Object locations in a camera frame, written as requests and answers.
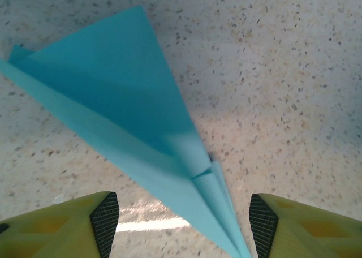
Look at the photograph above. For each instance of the light blue paper sheet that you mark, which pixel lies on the light blue paper sheet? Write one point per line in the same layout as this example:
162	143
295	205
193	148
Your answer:
113	99

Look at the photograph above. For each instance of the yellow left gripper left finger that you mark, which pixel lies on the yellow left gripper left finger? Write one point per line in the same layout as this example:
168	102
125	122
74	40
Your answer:
56	235

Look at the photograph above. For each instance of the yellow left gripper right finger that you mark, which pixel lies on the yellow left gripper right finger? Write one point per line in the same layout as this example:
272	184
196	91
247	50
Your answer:
311	235

